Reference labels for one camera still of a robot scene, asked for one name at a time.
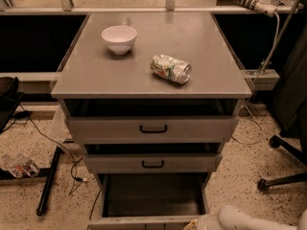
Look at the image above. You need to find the grey bottom drawer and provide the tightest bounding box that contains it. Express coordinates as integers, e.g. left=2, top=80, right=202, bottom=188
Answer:
left=88, top=172, right=208, bottom=230

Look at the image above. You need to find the grey drawer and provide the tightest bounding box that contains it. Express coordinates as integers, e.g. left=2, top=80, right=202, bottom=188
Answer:
left=88, top=172, right=208, bottom=230
left=65, top=116, right=238, bottom=145
left=84, top=153, right=222, bottom=173

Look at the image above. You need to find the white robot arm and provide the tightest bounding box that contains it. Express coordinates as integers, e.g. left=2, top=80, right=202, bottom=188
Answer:
left=183, top=205, right=307, bottom=230

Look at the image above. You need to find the grey drawer cabinet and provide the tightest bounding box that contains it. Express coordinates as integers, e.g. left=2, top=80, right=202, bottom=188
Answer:
left=50, top=11, right=253, bottom=190

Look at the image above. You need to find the grey middle drawer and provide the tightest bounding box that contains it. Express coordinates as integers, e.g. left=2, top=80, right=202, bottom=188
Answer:
left=84, top=153, right=222, bottom=173

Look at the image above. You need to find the grey top drawer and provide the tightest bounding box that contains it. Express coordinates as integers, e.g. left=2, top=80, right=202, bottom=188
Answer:
left=65, top=116, right=238, bottom=145

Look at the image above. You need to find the crushed soda can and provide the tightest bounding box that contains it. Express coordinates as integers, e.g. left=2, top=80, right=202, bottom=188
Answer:
left=151, top=55, right=192, bottom=84

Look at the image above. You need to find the white ceramic bowl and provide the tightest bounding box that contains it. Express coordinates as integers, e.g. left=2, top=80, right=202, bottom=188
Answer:
left=101, top=25, right=137, bottom=55

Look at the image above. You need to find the black floor stand bar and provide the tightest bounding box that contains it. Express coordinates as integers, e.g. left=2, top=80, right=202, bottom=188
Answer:
left=0, top=147, right=63, bottom=217

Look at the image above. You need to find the black office chair base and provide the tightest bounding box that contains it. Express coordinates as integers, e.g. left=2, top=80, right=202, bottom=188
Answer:
left=257, top=134, right=307, bottom=193

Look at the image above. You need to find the black equipment on left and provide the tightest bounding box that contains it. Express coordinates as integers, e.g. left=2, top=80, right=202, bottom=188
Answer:
left=0, top=77, right=31, bottom=133

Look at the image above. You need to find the clear plastic bottle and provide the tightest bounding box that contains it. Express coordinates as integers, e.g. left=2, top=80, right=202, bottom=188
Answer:
left=1, top=153, right=40, bottom=178

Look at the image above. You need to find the white power strip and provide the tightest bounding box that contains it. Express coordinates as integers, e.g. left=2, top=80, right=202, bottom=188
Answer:
left=232, top=0, right=277, bottom=17

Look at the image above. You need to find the white power cable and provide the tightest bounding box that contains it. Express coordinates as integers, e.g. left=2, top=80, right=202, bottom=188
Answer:
left=230, top=12, right=281, bottom=146

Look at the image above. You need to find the black floor cable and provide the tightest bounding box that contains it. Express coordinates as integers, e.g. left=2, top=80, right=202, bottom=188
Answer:
left=12, top=103, right=89, bottom=196

